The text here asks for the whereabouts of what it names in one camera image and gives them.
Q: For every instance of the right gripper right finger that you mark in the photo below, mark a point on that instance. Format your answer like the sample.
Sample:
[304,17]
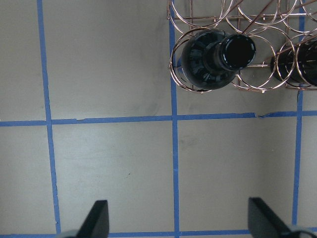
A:
[264,223]

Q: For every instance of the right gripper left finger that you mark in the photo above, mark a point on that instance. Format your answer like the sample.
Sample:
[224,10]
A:
[95,225]

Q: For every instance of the dark wine bottle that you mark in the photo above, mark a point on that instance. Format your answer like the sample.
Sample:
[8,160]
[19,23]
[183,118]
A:
[211,58]
[299,69]

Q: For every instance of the copper wire wine basket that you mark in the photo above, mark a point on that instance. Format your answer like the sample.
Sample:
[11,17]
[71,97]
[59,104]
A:
[269,29]

